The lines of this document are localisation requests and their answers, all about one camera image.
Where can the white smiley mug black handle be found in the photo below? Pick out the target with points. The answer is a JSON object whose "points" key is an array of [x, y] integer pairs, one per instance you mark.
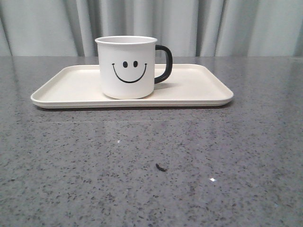
{"points": [[127, 65]]}

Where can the cream rectangular plastic tray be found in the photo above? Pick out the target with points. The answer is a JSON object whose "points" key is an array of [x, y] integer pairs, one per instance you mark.
{"points": [[79, 86]]}

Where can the small black debris scrap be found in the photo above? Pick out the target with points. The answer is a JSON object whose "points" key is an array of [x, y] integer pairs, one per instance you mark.
{"points": [[160, 168]]}

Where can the grey-white pleated curtain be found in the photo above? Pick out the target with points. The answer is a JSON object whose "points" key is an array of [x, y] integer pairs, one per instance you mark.
{"points": [[188, 27]]}

